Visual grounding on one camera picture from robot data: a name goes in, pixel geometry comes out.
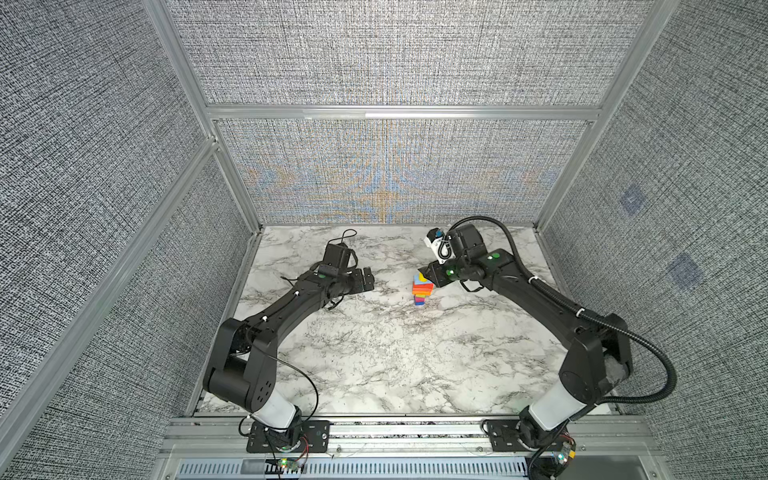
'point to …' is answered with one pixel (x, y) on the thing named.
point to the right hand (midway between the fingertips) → (429, 269)
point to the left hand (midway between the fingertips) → (362, 281)
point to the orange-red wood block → (423, 292)
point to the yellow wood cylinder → (422, 278)
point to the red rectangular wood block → (423, 287)
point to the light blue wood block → (417, 281)
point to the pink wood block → (420, 299)
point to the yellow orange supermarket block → (420, 295)
